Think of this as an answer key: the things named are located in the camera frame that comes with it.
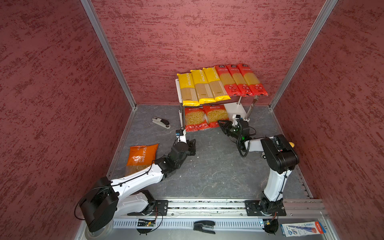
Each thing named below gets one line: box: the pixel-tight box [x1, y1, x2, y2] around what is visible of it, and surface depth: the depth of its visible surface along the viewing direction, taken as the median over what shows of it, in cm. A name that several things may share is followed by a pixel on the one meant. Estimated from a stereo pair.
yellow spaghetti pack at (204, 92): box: [190, 69, 216, 105], surface depth 81 cm
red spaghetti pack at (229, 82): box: [215, 64, 242, 96], surface depth 85 cm
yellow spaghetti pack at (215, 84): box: [202, 66, 231, 102], surface depth 83 cm
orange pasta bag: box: [124, 143, 160, 177], surface depth 89 cm
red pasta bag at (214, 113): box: [203, 104, 230, 128], surface depth 103 cm
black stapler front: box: [193, 220, 216, 235], surface depth 69 cm
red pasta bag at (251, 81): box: [237, 63, 268, 96], surface depth 86 cm
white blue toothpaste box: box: [280, 221, 327, 237], surface depth 70 cm
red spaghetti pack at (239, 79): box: [226, 64, 254, 97], surface depth 85 cm
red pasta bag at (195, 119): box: [185, 107, 210, 132], surface depth 100 cm
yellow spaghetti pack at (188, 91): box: [177, 73, 200, 107], surface depth 79 cm
